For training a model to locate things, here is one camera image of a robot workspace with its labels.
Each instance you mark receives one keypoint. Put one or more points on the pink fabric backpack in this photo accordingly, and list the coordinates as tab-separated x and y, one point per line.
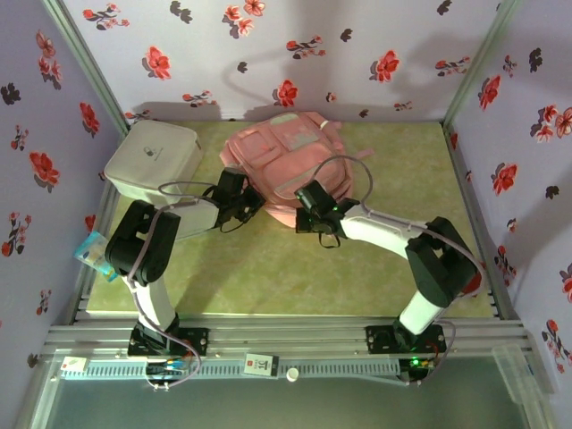
290	156

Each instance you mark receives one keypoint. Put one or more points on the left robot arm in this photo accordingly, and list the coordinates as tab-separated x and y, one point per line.
147	241

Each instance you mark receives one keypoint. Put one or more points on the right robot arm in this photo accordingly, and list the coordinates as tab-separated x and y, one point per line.
420	259

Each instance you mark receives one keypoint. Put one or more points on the white zippered storage case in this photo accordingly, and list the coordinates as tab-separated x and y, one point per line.
152	156

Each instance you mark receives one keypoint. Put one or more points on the white label card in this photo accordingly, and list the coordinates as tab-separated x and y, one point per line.
261	363

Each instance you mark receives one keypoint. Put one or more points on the white round cap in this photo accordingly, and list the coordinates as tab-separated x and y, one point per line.
292	374

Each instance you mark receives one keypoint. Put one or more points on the light blue printed packet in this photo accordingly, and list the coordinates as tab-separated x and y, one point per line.
91	252

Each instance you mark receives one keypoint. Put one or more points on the small white red-marked box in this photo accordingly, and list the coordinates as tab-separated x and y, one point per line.
75	365

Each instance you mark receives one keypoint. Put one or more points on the clear plastic container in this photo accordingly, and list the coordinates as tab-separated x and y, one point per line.
520	371

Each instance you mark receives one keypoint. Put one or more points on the aluminium front rail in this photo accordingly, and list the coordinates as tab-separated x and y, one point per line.
286	335

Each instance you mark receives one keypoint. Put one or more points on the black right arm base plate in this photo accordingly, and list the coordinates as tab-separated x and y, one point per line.
380	339

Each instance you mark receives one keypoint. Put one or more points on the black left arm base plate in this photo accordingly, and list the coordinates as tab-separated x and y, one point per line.
196	339

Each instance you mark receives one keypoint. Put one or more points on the aluminium side rail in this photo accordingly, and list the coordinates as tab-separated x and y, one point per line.
473	187
91	214

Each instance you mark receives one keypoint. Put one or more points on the aluminium corner post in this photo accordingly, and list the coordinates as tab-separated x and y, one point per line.
85	67
480	62

